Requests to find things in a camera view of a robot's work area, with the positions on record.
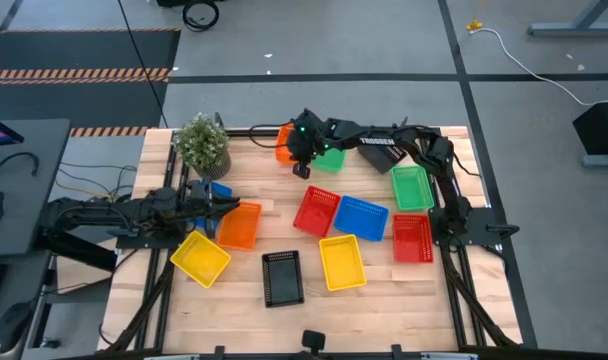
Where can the black table-level camera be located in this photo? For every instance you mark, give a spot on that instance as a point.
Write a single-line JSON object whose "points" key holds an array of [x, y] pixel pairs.
{"points": [[313, 341]]}

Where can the yellow plastic basket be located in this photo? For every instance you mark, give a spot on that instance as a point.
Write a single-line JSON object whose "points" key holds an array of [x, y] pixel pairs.
{"points": [[200, 259], [341, 262]]}

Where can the blue plastic basket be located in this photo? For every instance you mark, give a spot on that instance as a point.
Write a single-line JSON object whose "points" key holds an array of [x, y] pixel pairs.
{"points": [[361, 219], [223, 190]]}

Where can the black plastic basket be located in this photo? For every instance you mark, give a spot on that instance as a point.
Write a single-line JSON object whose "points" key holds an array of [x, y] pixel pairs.
{"points": [[283, 279], [381, 157]]}

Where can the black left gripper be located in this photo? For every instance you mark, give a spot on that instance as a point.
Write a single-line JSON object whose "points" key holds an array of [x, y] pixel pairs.
{"points": [[201, 197]]}

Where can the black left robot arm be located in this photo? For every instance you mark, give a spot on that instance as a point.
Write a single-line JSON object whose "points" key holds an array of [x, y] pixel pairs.
{"points": [[109, 212]]}

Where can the grey desk leg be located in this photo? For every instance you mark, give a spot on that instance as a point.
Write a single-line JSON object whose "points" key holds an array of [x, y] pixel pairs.
{"points": [[574, 29]]}

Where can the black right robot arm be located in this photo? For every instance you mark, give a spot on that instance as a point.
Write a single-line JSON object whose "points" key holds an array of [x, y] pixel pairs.
{"points": [[379, 140]]}

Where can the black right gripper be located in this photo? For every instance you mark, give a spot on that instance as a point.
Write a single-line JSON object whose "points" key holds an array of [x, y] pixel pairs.
{"points": [[309, 137]]}

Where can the potted green plant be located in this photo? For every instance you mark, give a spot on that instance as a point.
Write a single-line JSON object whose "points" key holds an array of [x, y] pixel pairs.
{"points": [[201, 145]]}

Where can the green plastic basket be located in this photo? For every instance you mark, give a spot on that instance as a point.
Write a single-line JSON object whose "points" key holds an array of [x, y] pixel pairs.
{"points": [[412, 189], [331, 161]]}

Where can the black floor box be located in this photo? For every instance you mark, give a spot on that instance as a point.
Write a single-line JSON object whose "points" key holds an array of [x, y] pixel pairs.
{"points": [[601, 127]]}

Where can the red plastic basket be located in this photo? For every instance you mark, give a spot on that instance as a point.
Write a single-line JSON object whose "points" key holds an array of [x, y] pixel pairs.
{"points": [[316, 211], [413, 240]]}

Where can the yellow floor plug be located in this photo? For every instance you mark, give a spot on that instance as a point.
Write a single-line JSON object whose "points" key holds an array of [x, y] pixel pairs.
{"points": [[474, 25]]}

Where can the black computer mouse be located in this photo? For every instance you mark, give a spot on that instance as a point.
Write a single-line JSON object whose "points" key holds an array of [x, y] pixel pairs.
{"points": [[9, 327]]}

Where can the grey side desk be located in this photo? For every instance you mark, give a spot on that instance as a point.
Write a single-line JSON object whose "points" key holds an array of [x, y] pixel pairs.
{"points": [[14, 225]]}

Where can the orange plastic basket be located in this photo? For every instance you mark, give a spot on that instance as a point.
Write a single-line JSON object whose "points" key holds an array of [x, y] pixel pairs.
{"points": [[240, 227], [283, 147]]}

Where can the black aluminium rig frame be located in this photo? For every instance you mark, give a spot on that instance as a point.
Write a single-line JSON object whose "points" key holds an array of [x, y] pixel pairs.
{"points": [[454, 300]]}

